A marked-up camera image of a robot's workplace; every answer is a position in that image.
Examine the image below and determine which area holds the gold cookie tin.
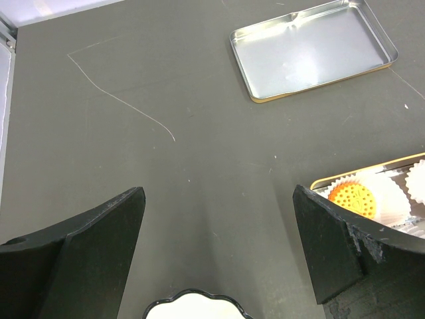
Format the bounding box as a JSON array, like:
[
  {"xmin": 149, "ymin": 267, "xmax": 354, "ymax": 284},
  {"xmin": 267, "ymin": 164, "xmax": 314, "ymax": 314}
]
[{"xmin": 310, "ymin": 153, "xmax": 424, "ymax": 239}]

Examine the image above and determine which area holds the white scalloped dish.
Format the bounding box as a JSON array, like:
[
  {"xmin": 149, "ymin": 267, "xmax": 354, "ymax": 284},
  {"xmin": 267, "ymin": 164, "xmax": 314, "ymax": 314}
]
[{"xmin": 142, "ymin": 288, "xmax": 252, "ymax": 319}]

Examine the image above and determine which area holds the left aluminium frame post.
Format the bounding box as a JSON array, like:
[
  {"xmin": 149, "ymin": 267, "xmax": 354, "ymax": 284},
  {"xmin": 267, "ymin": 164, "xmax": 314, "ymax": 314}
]
[{"xmin": 0, "ymin": 13, "xmax": 17, "ymax": 52}]

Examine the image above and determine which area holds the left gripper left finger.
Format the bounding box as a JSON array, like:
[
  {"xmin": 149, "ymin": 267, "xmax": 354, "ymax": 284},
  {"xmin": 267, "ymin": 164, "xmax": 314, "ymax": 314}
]
[{"xmin": 1, "ymin": 187, "xmax": 145, "ymax": 318}]

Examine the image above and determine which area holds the silver tin lid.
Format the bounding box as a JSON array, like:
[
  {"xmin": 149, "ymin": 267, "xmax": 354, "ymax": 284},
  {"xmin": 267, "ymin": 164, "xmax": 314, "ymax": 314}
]
[{"xmin": 230, "ymin": 1, "xmax": 398, "ymax": 103}]

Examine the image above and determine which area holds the orange cookie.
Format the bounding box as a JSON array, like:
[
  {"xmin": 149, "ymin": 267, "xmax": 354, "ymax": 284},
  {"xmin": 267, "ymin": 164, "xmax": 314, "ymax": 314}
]
[{"xmin": 327, "ymin": 182, "xmax": 378, "ymax": 219}]

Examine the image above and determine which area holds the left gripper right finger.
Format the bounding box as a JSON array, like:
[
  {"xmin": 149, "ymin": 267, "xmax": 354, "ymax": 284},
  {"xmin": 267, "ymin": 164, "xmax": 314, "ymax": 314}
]
[{"xmin": 293, "ymin": 185, "xmax": 424, "ymax": 318}]

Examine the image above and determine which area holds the white paper cup back-left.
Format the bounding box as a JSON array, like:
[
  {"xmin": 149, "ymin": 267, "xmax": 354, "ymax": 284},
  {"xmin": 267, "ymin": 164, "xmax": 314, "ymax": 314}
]
[{"xmin": 323, "ymin": 173, "xmax": 411, "ymax": 227}]

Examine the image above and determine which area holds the white paper cup back-right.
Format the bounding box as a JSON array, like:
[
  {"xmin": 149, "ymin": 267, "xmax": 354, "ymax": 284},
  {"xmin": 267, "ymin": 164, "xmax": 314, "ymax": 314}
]
[{"xmin": 405, "ymin": 159, "xmax": 425, "ymax": 204}]

